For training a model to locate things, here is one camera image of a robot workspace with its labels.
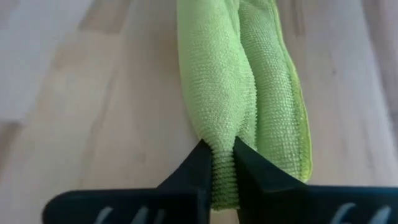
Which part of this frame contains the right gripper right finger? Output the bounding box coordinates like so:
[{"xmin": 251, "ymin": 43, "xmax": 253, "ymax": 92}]
[{"xmin": 233, "ymin": 136, "xmax": 398, "ymax": 224}]

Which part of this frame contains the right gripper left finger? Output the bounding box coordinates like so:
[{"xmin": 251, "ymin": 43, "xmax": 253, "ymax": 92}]
[{"xmin": 41, "ymin": 139, "xmax": 214, "ymax": 224}]

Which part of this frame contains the light green microfiber towel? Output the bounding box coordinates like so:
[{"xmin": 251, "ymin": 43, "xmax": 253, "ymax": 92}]
[{"xmin": 176, "ymin": 0, "xmax": 313, "ymax": 211}]

